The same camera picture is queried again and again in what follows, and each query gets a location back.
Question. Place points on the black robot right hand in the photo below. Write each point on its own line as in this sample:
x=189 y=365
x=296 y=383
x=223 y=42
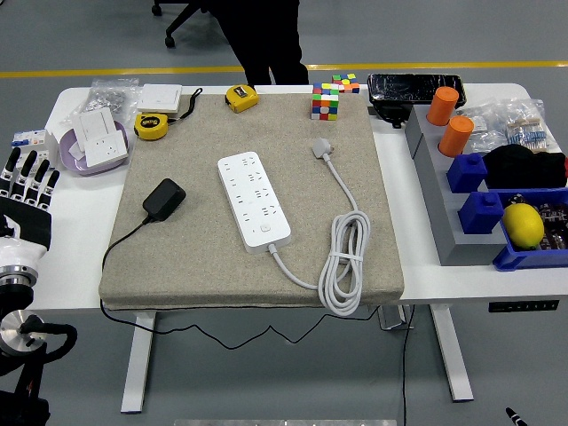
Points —
x=515 y=419

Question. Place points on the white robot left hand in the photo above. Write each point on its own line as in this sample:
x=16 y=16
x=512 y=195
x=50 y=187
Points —
x=22 y=226

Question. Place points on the black power adapter plug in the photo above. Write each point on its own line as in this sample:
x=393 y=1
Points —
x=164 y=199

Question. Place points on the white power strip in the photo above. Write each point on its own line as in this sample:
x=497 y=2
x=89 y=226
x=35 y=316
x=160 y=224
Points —
x=253 y=199

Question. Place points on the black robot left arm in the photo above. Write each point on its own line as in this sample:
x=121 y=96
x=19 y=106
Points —
x=13 y=297

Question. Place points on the purple bowl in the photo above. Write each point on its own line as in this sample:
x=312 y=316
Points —
x=73 y=166

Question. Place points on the white circuit breaker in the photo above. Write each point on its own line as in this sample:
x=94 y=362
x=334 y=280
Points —
x=31 y=139

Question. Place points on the white table leg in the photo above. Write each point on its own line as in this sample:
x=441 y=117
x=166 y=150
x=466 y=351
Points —
x=137 y=368
x=452 y=355

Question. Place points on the small white plastic piece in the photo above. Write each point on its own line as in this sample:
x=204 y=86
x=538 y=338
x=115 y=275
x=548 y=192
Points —
x=76 y=152

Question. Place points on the black table control panel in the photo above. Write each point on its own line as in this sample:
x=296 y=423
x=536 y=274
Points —
x=523 y=306

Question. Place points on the clear bag of screws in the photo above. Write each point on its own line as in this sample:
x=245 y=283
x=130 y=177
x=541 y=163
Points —
x=106 y=97

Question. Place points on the blue storage bin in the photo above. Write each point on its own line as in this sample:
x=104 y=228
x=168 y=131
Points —
x=519 y=259

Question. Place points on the yellow tape measure black label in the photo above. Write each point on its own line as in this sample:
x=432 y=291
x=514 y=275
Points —
x=151 y=126

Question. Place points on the yellow lemon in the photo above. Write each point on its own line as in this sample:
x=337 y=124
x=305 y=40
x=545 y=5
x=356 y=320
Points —
x=523 y=226

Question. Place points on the dark packets in bin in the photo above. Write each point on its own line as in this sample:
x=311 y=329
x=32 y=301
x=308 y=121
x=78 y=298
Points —
x=554 y=222

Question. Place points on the grey stepped stand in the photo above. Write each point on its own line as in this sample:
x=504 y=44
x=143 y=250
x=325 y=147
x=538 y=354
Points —
x=444 y=231

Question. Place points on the blue block with knob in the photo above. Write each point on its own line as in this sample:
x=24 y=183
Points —
x=466 y=173
x=481 y=215

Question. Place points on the black cloth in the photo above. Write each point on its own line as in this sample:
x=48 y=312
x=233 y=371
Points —
x=523 y=168

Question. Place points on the yellow tape measure silver clip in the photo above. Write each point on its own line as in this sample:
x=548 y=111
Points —
x=242 y=98

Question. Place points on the black office chair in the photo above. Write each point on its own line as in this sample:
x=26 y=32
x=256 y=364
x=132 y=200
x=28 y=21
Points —
x=186 y=20

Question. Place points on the clear bag of resistors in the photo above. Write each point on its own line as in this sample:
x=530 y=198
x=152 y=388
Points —
x=530 y=133

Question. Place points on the clear bag of parts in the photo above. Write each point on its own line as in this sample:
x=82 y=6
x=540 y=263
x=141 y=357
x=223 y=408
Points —
x=486 y=133

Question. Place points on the orange cylinder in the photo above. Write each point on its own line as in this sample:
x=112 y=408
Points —
x=456 y=136
x=442 y=106

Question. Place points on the grey-brown fabric mat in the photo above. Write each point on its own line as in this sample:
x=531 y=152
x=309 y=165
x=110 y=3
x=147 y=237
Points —
x=310 y=199

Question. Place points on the person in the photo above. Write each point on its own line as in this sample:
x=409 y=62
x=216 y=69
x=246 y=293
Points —
x=266 y=35

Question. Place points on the large colourful puzzle cube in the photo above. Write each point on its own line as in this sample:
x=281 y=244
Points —
x=325 y=102

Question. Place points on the black plastic tray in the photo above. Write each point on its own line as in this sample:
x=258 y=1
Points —
x=408 y=86

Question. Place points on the small colourful puzzle cube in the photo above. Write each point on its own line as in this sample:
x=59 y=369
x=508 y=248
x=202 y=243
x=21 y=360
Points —
x=347 y=83

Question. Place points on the white wall socket panel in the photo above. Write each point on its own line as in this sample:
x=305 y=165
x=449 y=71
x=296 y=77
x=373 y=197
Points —
x=106 y=150

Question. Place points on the white double switch panel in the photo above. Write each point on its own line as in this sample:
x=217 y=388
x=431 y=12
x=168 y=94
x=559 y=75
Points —
x=93 y=124

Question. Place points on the grey metal table bracket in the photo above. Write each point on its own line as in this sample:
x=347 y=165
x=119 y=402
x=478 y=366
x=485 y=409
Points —
x=390 y=317

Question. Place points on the white wall switch panel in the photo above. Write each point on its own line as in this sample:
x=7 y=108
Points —
x=158 y=98

